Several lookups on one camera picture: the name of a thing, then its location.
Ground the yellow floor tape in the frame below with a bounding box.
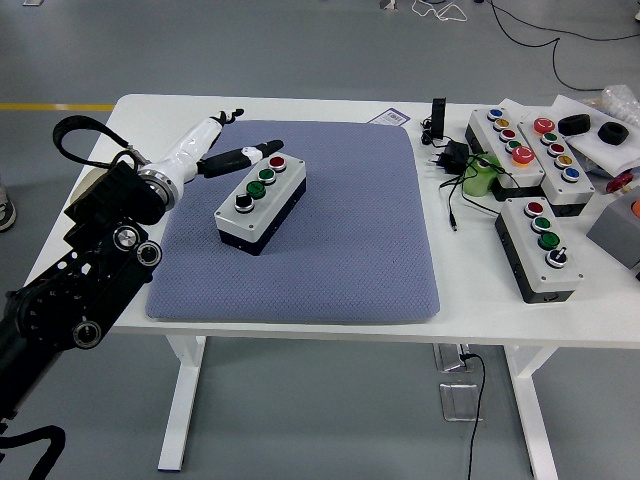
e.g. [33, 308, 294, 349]
[0, 102, 116, 112]

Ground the black foam ring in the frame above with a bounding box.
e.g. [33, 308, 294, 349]
[598, 121, 630, 146]
[557, 113, 592, 137]

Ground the green cylindrical toy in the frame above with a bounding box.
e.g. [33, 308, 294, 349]
[460, 153, 507, 198]

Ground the grey four-button control box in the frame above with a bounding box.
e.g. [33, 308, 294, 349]
[494, 197, 585, 305]
[213, 154, 307, 258]

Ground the white floor cord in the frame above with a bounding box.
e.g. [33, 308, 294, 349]
[412, 0, 469, 24]

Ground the black upright small device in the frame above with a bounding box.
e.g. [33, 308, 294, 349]
[430, 97, 448, 141]

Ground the black adapter cord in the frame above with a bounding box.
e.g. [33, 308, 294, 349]
[438, 153, 521, 234]

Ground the clear plastic floor bracket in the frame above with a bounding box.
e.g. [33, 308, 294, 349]
[433, 343, 474, 374]
[439, 382, 485, 423]

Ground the black power adapter plug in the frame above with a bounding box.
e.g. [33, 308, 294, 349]
[426, 140, 471, 176]

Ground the grey-blue textured mat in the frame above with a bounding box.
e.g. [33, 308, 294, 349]
[145, 118, 442, 325]

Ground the clear plastic bag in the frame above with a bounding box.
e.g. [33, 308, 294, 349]
[582, 83, 640, 132]

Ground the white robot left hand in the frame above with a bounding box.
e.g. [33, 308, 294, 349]
[158, 107, 285, 187]

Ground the white table leg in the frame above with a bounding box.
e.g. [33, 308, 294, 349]
[157, 335, 207, 472]
[502, 345, 560, 480]

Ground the purple-edged label card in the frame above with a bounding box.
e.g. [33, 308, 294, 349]
[370, 107, 410, 127]

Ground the person's shoe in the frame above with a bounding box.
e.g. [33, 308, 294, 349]
[0, 182, 17, 232]

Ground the red round part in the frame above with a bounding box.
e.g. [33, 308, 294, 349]
[606, 172, 636, 195]

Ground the black floor power cable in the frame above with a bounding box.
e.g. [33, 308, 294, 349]
[459, 352, 487, 480]

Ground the black thin floor cable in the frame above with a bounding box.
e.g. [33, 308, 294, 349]
[487, 0, 640, 92]

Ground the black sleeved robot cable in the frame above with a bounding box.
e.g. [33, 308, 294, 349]
[0, 424, 67, 480]

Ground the grey box with orange button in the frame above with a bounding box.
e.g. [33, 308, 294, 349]
[585, 187, 640, 271]

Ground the grey five-button control box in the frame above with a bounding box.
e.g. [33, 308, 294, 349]
[464, 107, 547, 202]
[518, 117, 597, 217]

